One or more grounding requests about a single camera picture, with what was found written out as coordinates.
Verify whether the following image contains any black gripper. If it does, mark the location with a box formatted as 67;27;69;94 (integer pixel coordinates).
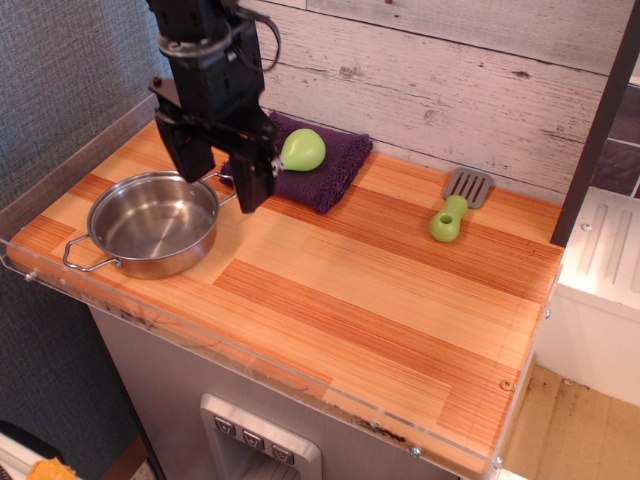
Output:
150;22;277;213

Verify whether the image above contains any stainless steel pot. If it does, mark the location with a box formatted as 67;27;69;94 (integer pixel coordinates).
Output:
62;171;237;280

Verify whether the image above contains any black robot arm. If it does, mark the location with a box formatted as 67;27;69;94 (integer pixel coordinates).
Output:
149;1;279;213

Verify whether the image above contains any green toy pear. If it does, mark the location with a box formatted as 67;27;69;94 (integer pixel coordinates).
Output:
280;128;326;172

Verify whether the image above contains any purple folded towel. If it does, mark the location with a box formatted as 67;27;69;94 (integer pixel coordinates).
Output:
220;110;374;217

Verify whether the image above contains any clear acrylic table guard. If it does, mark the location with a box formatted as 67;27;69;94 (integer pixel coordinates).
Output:
7;99;562;479

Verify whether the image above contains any silver toy fridge dispenser panel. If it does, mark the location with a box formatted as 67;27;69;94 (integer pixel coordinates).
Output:
200;393;323;479

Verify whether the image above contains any orange black object corner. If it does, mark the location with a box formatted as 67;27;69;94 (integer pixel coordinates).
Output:
1;459;78;480

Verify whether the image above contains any white toy cabinet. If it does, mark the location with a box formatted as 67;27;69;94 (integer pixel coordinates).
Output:
534;188;639;405

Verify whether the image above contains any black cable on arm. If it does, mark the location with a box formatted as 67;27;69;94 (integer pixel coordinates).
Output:
227;7;282;74

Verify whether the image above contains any green handled grey spatula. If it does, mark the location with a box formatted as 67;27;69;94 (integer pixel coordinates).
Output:
430;167;493;243

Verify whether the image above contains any dark right shelf post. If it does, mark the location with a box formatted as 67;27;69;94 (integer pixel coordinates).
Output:
550;1;639;247

